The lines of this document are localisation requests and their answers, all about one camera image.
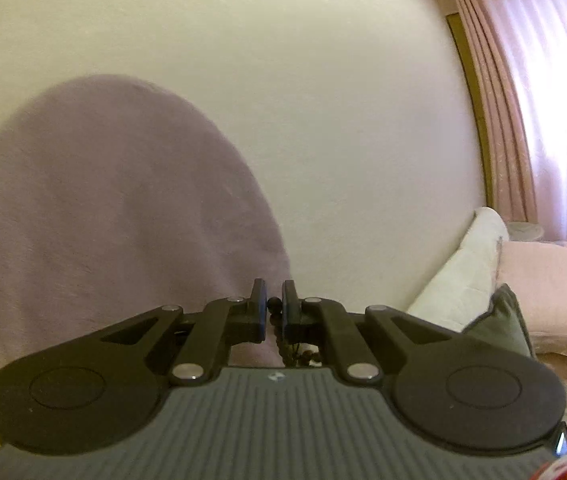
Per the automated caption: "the dark bead necklace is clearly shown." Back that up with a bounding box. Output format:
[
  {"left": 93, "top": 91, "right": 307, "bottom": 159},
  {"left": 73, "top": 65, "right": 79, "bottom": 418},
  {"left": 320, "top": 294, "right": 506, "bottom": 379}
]
[{"left": 267, "top": 296, "right": 325, "bottom": 369}]

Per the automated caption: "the grey cushion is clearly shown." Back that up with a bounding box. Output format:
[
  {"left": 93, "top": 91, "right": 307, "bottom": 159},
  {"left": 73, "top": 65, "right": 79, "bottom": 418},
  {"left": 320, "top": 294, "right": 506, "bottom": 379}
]
[{"left": 462, "top": 284, "right": 536, "bottom": 359}]

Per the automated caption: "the white pillow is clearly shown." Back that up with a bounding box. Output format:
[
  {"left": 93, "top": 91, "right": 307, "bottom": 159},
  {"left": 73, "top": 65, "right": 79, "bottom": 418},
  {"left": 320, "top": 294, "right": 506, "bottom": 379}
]
[{"left": 407, "top": 207, "right": 509, "bottom": 333}]

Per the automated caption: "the pink pillow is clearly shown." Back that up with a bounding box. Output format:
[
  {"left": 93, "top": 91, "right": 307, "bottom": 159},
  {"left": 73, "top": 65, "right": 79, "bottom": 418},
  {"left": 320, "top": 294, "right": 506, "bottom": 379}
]
[{"left": 497, "top": 242, "right": 567, "bottom": 356}]

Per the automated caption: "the lavender hanging towel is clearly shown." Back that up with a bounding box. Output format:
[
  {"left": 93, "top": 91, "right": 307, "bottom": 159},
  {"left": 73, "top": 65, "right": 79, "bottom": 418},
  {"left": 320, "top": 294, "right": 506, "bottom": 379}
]
[{"left": 0, "top": 75, "right": 290, "bottom": 368}]

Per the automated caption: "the pink curtain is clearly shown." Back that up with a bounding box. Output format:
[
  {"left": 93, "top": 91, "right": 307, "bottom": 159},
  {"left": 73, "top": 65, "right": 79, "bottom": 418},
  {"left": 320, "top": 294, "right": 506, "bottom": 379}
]
[{"left": 456, "top": 0, "right": 567, "bottom": 240}]

